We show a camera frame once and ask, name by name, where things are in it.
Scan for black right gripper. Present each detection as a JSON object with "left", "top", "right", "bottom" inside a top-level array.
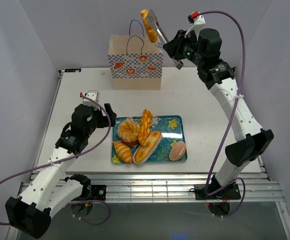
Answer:
[{"left": 162, "top": 29, "right": 204, "bottom": 67}]

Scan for long braided bread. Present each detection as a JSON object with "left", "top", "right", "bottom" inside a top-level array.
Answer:
[{"left": 140, "top": 9, "right": 158, "bottom": 44}]

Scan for metal tongs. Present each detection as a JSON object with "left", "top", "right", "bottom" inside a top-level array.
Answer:
[{"left": 145, "top": 9, "right": 184, "bottom": 70}]

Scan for twisted bread stick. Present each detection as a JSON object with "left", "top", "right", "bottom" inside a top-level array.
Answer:
[{"left": 137, "top": 109, "right": 153, "bottom": 147}]

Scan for checkered paper bag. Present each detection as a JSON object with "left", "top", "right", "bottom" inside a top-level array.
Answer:
[{"left": 107, "top": 27, "right": 163, "bottom": 90}]

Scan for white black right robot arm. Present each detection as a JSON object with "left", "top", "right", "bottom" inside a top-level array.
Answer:
[{"left": 163, "top": 28, "right": 274, "bottom": 199}]

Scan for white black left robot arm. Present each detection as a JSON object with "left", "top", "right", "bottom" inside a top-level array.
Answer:
[{"left": 5, "top": 103, "right": 117, "bottom": 239}]

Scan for flat baguette bread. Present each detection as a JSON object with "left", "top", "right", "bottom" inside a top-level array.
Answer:
[{"left": 132, "top": 130, "right": 163, "bottom": 165}]

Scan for sugared round bun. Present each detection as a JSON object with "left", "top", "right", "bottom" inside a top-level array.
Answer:
[{"left": 117, "top": 119, "right": 141, "bottom": 147}]

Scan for striped croissant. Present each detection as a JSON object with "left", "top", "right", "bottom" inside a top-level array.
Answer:
[{"left": 113, "top": 141, "right": 133, "bottom": 164}]

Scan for teal floral tray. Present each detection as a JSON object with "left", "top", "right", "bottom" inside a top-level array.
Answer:
[{"left": 111, "top": 115, "right": 188, "bottom": 165}]

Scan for pink sugared bun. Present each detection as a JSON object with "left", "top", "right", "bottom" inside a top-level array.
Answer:
[{"left": 169, "top": 141, "right": 187, "bottom": 162}]

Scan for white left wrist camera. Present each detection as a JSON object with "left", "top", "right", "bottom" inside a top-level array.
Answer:
[{"left": 79, "top": 90, "right": 100, "bottom": 108}]

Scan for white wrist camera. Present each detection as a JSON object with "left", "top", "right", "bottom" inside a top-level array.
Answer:
[
  {"left": 79, "top": 90, "right": 100, "bottom": 108},
  {"left": 184, "top": 11, "right": 206, "bottom": 38}
]

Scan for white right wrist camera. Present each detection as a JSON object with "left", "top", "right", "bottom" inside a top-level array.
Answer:
[{"left": 184, "top": 11, "right": 206, "bottom": 38}]

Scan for aluminium frame rail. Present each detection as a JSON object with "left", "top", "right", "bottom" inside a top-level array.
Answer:
[{"left": 16, "top": 173, "right": 286, "bottom": 204}]

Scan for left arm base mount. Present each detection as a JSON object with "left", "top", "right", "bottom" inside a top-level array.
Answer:
[{"left": 89, "top": 185, "right": 107, "bottom": 201}]

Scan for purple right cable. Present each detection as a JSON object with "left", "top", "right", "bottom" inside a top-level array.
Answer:
[{"left": 204, "top": 9, "right": 247, "bottom": 220}]

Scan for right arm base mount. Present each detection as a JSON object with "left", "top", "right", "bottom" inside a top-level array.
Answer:
[{"left": 189, "top": 183, "right": 241, "bottom": 201}]

